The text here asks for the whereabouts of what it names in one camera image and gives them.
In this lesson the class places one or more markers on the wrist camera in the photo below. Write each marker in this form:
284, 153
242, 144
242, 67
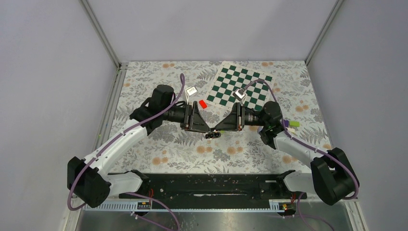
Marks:
240, 95
191, 91

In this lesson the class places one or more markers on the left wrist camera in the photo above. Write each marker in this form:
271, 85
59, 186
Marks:
191, 91

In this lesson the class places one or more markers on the red block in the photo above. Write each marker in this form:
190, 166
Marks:
203, 104

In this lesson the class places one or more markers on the floral patterned table mat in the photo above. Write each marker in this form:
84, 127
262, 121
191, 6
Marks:
169, 149

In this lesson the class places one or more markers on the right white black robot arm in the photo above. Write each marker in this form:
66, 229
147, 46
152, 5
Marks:
331, 178

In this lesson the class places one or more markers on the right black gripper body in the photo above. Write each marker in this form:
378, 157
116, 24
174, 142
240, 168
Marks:
239, 117

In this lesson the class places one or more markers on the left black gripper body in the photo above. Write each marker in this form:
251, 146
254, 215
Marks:
189, 119

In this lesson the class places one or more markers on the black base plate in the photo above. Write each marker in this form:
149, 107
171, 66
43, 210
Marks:
217, 191

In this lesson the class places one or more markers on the green white chessboard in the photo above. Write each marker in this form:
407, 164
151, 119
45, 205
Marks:
231, 77

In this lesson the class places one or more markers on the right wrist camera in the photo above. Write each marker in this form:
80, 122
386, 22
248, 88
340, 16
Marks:
240, 95

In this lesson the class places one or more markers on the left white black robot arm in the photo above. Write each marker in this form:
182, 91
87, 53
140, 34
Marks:
90, 179

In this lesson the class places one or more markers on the purple green block stack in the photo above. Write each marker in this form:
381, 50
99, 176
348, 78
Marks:
291, 126

